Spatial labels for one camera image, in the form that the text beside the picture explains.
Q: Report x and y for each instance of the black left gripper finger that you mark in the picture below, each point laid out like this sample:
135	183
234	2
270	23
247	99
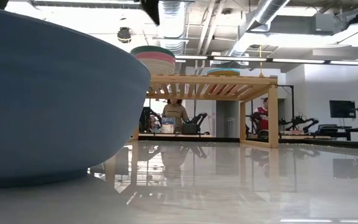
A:
152	9

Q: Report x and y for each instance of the dusty pink bowl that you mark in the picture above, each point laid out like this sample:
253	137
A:
163	58

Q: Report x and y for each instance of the large dusty blue bowl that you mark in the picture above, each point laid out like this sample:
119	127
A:
42	109

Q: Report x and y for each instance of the wooden slatted shelf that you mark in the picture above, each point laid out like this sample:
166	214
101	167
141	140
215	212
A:
213	79

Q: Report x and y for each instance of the black round ceiling device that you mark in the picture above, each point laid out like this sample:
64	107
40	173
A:
124	35

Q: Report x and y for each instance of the person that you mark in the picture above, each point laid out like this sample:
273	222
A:
176	115
262	116

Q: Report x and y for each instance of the white and blue box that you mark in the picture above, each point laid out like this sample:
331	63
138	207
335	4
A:
168	126

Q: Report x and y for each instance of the long ceiling light strip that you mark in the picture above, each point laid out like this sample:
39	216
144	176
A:
297	60

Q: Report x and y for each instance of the black monitor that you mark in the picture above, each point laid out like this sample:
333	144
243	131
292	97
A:
342	109

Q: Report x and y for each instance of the black desk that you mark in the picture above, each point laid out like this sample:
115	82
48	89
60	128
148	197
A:
337	132

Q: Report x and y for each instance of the corrugated silver air duct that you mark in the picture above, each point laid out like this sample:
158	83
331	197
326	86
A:
172	31

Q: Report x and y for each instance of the silver smooth air duct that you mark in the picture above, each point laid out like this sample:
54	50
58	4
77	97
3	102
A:
266	12

